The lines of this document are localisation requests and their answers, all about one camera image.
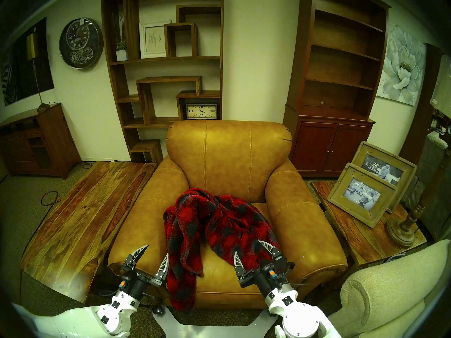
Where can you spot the beige fabric sofa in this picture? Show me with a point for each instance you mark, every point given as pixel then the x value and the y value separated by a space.
pixel 387 295

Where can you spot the dark wood media cabinet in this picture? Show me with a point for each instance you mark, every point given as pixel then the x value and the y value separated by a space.
pixel 53 140

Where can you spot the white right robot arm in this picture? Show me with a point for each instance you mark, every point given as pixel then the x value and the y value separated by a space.
pixel 299 318

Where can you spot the tan leather armchair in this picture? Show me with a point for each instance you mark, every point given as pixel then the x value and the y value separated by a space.
pixel 229 154

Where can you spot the cherry wood bookcase hutch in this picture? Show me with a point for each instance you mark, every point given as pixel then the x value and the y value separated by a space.
pixel 331 143

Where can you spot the tall dark wood cabinet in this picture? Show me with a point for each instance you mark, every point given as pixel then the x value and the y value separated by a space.
pixel 421 129

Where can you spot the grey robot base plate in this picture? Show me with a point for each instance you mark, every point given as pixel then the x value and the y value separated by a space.
pixel 211 330

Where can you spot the turned wooden lamp base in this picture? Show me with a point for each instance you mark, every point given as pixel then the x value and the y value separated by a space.
pixel 401 233

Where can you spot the rustic wooden side table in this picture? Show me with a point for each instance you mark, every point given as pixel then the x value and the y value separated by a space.
pixel 356 235

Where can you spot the large beige picture frame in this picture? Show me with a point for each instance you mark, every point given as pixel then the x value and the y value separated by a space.
pixel 405 166

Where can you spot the open wooden shelf unit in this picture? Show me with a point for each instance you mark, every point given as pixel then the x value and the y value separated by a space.
pixel 151 122

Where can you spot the distant shelf with books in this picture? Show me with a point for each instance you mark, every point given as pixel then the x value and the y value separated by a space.
pixel 440 124

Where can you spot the pale lampshade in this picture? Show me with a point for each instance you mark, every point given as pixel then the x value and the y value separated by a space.
pixel 442 91

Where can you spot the gold shade table lamp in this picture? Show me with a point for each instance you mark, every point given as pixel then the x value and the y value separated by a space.
pixel 31 47

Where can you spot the dark zebra wall art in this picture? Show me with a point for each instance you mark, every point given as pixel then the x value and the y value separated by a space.
pixel 21 76

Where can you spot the long wooden coffee table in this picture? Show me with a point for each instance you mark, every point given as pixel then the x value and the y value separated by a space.
pixel 88 214

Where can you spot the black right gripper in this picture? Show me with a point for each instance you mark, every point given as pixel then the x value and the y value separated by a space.
pixel 266 275

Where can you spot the round dark wall clock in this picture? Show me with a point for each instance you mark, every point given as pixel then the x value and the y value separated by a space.
pixel 81 43

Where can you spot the small potted plant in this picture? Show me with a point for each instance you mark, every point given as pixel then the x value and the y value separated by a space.
pixel 122 55

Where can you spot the black caster wheel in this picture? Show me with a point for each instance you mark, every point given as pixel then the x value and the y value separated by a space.
pixel 158 310

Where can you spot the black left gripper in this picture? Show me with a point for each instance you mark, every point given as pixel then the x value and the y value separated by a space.
pixel 135 286

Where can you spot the rectangular mantel clock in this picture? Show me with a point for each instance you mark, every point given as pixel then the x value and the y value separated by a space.
pixel 201 111

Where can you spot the white black label card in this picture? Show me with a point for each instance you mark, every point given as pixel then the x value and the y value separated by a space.
pixel 394 257

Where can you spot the white flower painting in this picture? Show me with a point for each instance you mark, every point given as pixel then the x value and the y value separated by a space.
pixel 401 69

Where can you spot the grey upholstered chair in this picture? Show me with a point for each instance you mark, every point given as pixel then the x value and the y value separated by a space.
pixel 431 157

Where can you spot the small beige picture frame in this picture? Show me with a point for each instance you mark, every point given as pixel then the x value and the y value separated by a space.
pixel 338 194

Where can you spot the red black plaid blanket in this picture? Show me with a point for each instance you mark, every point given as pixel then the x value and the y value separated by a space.
pixel 225 224

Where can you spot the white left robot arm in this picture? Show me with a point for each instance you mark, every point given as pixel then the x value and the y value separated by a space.
pixel 70 321

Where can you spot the white framed certificate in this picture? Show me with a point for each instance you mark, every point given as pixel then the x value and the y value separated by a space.
pixel 154 39

